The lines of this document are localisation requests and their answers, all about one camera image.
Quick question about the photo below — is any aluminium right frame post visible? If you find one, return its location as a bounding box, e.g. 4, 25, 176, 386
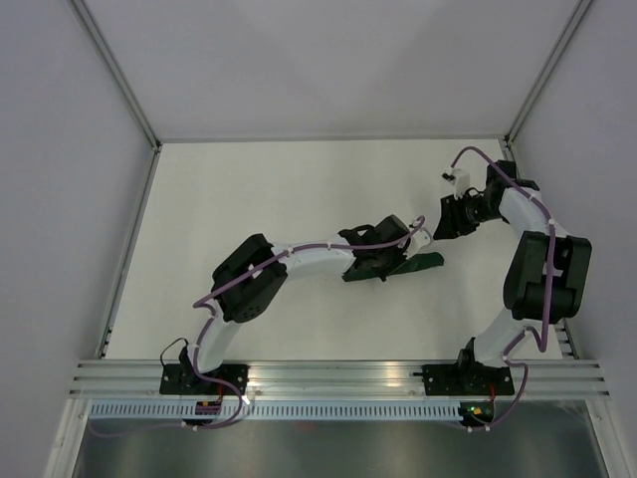
503, 0, 595, 149

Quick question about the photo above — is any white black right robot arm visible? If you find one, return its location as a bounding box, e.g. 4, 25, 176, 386
434, 160, 592, 393

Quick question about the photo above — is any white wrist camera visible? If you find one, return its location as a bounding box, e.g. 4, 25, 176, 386
442, 167, 471, 199
405, 227, 433, 256

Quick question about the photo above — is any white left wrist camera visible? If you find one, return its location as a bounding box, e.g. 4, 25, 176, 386
405, 227, 433, 256

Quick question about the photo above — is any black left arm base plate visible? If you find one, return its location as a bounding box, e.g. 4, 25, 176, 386
159, 363, 249, 396

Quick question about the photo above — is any aluminium front rail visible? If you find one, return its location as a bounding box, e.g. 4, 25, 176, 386
68, 359, 610, 401

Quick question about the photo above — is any dark green cloth napkin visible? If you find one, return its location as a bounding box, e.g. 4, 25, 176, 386
341, 252, 444, 283

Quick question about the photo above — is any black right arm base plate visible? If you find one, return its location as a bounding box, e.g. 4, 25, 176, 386
418, 363, 515, 397

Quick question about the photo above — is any aluminium left frame post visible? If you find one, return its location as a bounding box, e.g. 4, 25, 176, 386
67, 0, 161, 151

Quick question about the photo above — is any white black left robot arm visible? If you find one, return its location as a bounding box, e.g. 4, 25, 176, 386
179, 215, 416, 394

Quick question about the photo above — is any white slotted cable duct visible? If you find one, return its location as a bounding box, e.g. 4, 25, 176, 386
90, 400, 461, 421

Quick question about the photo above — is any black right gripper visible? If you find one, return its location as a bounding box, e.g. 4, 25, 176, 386
433, 191, 503, 241

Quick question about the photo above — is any aluminium frame post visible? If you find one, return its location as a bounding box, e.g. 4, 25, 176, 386
503, 0, 595, 149
67, 0, 161, 151

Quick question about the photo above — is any aluminium right side rail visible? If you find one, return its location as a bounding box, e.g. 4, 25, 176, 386
499, 135, 579, 359

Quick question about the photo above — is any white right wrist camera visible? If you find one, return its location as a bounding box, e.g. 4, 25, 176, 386
442, 167, 471, 199

